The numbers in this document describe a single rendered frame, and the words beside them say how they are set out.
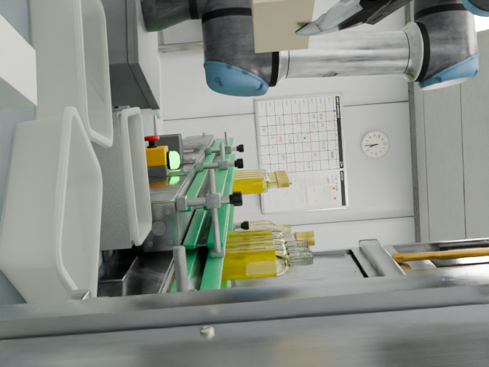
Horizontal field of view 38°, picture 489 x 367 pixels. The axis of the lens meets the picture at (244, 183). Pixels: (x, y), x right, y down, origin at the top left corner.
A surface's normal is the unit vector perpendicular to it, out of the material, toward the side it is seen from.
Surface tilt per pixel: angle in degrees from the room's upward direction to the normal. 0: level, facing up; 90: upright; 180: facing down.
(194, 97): 90
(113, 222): 90
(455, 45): 81
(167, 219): 90
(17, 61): 0
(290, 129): 90
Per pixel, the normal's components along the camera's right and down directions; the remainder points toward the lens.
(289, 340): -0.07, -0.99
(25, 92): 1.00, -0.07
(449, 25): -0.18, -0.06
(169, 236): 0.00, 0.14
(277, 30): 0.07, 0.98
